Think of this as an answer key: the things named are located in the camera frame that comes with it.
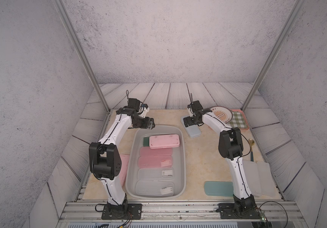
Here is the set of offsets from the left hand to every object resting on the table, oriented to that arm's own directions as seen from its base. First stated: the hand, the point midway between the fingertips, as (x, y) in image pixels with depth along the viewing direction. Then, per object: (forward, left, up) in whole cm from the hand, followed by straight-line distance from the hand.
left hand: (151, 124), depth 90 cm
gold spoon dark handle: (-5, -68, -15) cm, 70 cm away
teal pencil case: (-33, -39, -19) cm, 55 cm away
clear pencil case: (-33, +3, -15) cm, 36 cm away
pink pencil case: (-4, -8, -12) cm, 15 cm away
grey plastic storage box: (-6, +10, -10) cm, 15 cm away
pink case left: (-15, +17, -16) cm, 28 cm away
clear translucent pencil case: (-25, -3, -16) cm, 29 cm away
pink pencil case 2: (-10, +4, -17) cm, 20 cm away
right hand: (+12, -28, -11) cm, 32 cm away
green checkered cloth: (+15, -66, -15) cm, 69 cm away
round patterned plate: (+23, -56, -15) cm, 62 cm away
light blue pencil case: (+5, -29, -14) cm, 33 cm away
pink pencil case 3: (-16, -2, -16) cm, 22 cm away
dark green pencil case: (-3, +5, -15) cm, 16 cm away
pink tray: (+28, -72, -16) cm, 79 cm away
